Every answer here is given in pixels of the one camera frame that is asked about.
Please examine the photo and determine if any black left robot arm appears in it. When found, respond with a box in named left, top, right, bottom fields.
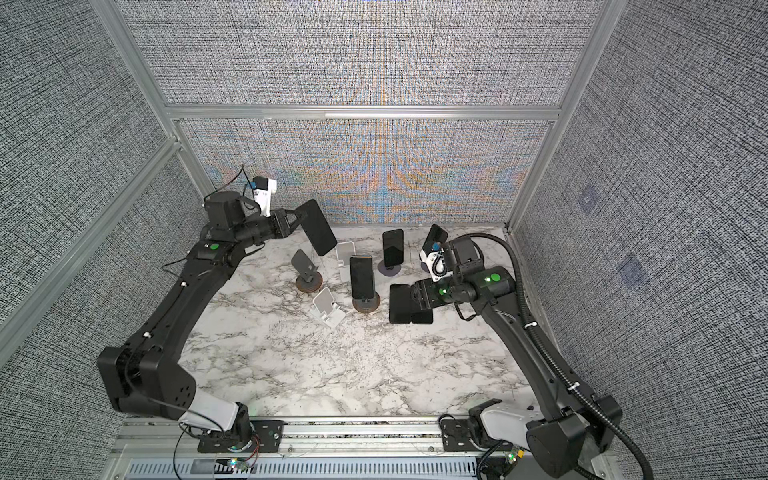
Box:
left=97, top=191, right=307, bottom=451

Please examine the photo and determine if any corrugated black cable conduit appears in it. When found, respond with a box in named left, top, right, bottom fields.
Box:
left=452, top=232, right=655, bottom=480

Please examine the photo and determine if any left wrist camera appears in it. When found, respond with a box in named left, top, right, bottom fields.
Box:
left=250, top=176, right=277, bottom=217

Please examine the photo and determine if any wooden round stand left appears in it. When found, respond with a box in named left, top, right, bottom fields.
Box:
left=291, top=249, right=323, bottom=293

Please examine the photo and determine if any wooden round stand centre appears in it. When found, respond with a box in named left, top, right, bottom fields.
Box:
left=352, top=293, right=381, bottom=314

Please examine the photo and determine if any wooden round stand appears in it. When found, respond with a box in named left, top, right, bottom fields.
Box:
left=291, top=249, right=323, bottom=293
left=352, top=293, right=381, bottom=314

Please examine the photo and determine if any aluminium front rail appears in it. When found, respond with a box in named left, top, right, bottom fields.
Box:
left=104, top=415, right=625, bottom=480

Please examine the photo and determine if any white stand back centre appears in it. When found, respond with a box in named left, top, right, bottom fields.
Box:
left=335, top=241, right=356, bottom=282

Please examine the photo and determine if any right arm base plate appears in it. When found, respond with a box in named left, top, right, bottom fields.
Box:
left=437, top=414, right=480, bottom=453

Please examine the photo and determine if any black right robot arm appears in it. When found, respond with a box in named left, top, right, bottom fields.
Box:
left=410, top=233, right=622, bottom=479

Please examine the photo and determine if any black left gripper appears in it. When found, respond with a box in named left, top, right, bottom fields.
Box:
left=236, top=210, right=307, bottom=252

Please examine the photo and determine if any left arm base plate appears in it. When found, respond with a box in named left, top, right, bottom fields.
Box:
left=197, top=420, right=286, bottom=454

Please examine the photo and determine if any white folding stand front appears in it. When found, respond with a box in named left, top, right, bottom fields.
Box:
left=310, top=287, right=346, bottom=329

